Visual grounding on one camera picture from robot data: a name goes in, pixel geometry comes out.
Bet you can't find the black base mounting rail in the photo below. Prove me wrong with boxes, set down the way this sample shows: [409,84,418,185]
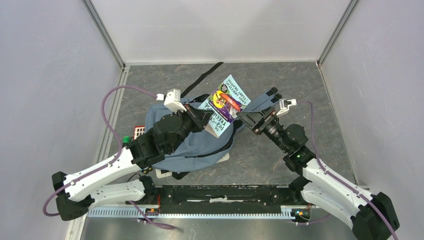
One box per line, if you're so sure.
[135,184,312,214]

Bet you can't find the red window toy block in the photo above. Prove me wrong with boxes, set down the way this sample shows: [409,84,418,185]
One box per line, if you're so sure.
[133,125,145,140]

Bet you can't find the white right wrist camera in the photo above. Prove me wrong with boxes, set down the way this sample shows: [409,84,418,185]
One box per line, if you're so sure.
[276,98,297,118]

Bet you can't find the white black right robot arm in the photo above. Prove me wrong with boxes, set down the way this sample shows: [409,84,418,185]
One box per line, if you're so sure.
[237,107,400,240]

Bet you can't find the green cap marker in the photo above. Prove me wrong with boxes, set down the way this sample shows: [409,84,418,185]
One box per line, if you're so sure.
[122,136,131,146]

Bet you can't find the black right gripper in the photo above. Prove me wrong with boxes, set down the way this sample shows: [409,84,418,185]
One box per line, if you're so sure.
[236,105,290,153]

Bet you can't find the black white chessboard mat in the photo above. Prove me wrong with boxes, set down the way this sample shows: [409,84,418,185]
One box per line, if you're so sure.
[155,153,230,179]

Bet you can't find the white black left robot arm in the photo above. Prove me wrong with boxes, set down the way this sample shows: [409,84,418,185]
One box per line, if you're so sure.
[51,104,214,221]

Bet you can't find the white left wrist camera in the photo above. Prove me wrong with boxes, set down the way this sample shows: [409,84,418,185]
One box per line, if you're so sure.
[156,88,186,113]

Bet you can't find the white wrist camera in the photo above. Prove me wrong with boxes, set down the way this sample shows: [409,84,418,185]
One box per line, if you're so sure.
[156,88,186,113]
[276,98,297,118]

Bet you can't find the blue owl toy figure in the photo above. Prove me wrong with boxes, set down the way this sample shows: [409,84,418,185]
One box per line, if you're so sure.
[142,166,153,175]

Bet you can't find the light blue treehouse book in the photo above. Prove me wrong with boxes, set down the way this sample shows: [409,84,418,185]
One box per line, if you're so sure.
[198,74,251,138]

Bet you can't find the blue grey backpack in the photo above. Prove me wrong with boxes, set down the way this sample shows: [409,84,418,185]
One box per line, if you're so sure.
[145,62,281,180]

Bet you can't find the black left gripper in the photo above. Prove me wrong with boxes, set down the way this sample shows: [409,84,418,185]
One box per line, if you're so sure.
[168,102,214,154]

